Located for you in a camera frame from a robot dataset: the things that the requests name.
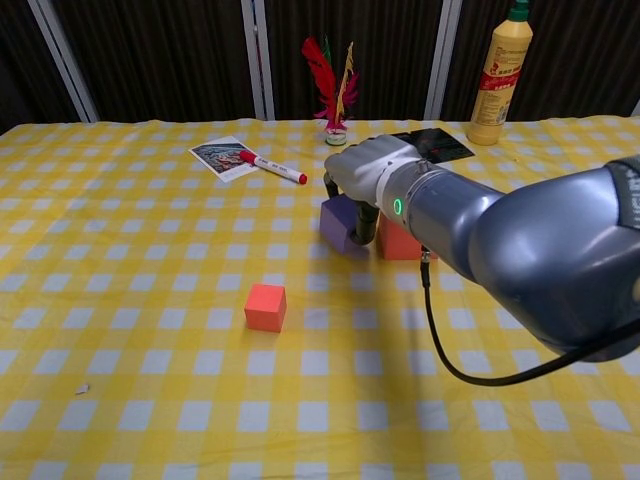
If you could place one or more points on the red white marker pen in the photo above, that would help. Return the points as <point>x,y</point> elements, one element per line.
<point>272,167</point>

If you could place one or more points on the small orange-pink cube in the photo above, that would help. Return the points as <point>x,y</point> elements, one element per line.
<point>265,307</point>

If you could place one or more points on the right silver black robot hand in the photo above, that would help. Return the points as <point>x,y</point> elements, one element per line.
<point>365,165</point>

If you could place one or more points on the yellow bottle green cap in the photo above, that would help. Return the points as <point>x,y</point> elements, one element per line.
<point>497,90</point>

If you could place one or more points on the grey metal frame post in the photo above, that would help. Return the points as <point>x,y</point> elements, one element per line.
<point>444,60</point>
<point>62,60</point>
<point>259,60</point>

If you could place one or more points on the small paper scrap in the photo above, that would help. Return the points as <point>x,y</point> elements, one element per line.
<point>82,389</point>

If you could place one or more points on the purple cube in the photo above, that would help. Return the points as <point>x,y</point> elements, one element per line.
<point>337,222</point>

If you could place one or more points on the large pink cube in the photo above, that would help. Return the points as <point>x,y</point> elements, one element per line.
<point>397,245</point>

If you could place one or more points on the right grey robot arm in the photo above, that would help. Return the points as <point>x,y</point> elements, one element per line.
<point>525,240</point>

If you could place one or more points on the black printed card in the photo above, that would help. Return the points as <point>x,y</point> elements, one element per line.
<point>445,145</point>

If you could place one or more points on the colourful feather shuttlecock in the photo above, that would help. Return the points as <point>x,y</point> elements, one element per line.
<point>332,100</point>

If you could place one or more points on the photo postcard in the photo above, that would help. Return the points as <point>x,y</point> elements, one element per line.
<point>217,155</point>

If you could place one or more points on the yellow white checkered tablecloth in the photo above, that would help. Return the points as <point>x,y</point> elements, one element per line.
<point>150,300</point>

